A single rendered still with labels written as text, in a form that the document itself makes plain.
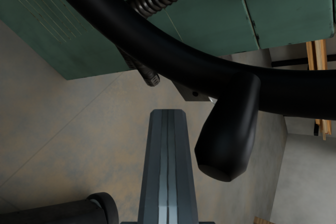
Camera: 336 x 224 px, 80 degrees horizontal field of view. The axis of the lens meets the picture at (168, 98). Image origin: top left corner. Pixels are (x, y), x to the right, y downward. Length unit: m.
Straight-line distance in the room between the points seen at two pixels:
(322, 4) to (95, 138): 0.85
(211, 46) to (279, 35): 0.10
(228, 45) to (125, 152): 0.80
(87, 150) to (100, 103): 0.20
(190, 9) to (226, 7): 0.06
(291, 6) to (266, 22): 0.03
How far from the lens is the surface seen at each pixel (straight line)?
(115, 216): 0.86
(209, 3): 0.32
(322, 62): 2.77
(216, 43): 0.36
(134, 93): 1.04
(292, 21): 0.32
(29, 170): 0.87
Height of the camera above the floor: 0.81
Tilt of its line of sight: 42 degrees down
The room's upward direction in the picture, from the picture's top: 89 degrees clockwise
